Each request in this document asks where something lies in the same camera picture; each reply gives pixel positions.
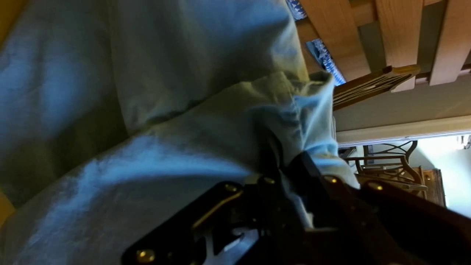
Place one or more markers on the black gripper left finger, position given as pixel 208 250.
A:
pixel 271 157

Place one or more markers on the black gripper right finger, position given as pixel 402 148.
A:
pixel 309 182

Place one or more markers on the light blue cloth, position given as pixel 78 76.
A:
pixel 116 113

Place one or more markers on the dark wooden chair by window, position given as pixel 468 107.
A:
pixel 390 161

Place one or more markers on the light wooden folding chair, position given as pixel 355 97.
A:
pixel 337 23

